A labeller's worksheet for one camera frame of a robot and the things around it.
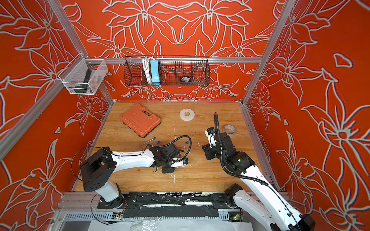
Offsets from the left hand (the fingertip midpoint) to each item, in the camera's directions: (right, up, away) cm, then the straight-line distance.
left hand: (174, 163), depth 86 cm
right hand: (+16, +14, -12) cm, 24 cm away
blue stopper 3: (+8, +11, +9) cm, 16 cm away
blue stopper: (-15, +14, +11) cm, 23 cm away
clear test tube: (-18, +12, +9) cm, 24 cm away
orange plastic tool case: (-27, +26, +16) cm, 40 cm away
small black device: (+7, +54, +9) cm, 56 cm away
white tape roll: (+8, +30, +25) cm, 40 cm away
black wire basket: (-3, +62, +11) cm, 63 cm away
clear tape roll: (+40, +19, +17) cm, 47 cm away
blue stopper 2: (-11, +11, +9) cm, 19 cm away
